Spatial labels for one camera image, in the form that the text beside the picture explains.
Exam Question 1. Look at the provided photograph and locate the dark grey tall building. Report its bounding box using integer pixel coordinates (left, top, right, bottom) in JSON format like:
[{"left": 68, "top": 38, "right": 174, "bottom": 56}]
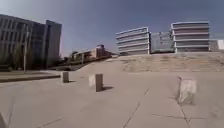
[{"left": 0, "top": 13, "right": 63, "bottom": 70}]

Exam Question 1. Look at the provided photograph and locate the white banded wide building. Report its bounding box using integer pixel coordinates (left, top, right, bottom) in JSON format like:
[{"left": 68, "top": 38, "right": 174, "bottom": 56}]
[{"left": 115, "top": 20, "right": 211, "bottom": 56}]

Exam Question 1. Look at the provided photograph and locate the dark raised planting strip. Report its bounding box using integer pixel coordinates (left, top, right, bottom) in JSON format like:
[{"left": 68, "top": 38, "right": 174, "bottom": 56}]
[{"left": 0, "top": 71, "right": 62, "bottom": 84}]

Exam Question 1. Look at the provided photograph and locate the pale pole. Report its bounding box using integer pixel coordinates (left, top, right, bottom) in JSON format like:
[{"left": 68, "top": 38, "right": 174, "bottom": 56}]
[{"left": 22, "top": 27, "right": 29, "bottom": 73}]

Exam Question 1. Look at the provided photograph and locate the grey concrete pavement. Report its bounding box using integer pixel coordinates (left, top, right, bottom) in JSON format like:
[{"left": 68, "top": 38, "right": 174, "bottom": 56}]
[{"left": 0, "top": 59, "right": 224, "bottom": 128}]

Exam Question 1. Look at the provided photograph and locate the square concrete bollard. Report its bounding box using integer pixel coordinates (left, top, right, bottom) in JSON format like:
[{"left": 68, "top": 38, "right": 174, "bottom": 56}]
[
  {"left": 61, "top": 71, "right": 70, "bottom": 84},
  {"left": 177, "top": 76, "right": 198, "bottom": 106},
  {"left": 88, "top": 73, "right": 104, "bottom": 93}
]

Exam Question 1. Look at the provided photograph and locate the low reddish building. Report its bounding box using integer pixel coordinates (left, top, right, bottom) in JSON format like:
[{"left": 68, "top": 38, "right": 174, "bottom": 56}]
[{"left": 69, "top": 44, "right": 113, "bottom": 63}]

